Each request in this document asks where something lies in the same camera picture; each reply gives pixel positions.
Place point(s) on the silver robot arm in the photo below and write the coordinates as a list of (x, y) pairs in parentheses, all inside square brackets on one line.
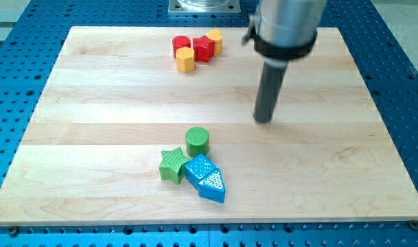
[(284, 30)]

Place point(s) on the green cylinder block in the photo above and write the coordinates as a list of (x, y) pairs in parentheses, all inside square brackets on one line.
[(197, 141)]

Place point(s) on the blue cube block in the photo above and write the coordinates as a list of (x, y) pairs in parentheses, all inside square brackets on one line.
[(197, 169)]

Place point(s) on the green star block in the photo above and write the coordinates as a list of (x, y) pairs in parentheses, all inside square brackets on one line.
[(172, 166)]

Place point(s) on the blue triangle block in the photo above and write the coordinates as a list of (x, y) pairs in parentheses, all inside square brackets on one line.
[(212, 186)]

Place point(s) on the wooden board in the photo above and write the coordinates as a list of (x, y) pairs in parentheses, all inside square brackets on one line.
[(114, 101)]

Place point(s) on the yellow hexagon block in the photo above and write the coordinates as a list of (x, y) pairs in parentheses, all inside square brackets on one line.
[(185, 59)]

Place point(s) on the red star block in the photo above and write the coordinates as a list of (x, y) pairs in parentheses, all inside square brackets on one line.
[(203, 48)]

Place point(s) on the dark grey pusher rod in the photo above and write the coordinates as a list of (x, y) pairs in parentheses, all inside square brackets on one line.
[(268, 92)]

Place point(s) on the red cylinder block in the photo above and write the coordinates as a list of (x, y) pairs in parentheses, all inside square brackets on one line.
[(180, 42)]

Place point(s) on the blue perforated table plate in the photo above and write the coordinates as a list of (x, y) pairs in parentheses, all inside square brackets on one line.
[(382, 37)]

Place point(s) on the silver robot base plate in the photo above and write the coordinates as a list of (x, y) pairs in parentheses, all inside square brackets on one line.
[(203, 6)]

